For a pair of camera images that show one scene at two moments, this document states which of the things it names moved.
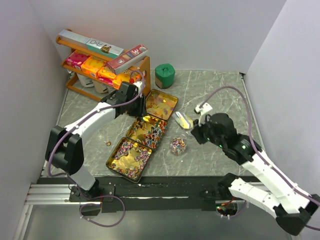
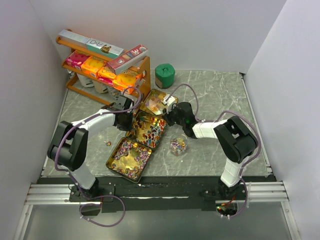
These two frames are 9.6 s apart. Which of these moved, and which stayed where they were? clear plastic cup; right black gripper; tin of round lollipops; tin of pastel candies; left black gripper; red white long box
Moved: left black gripper; right black gripper
Stayed: tin of pastel candies; tin of round lollipops; clear plastic cup; red white long box
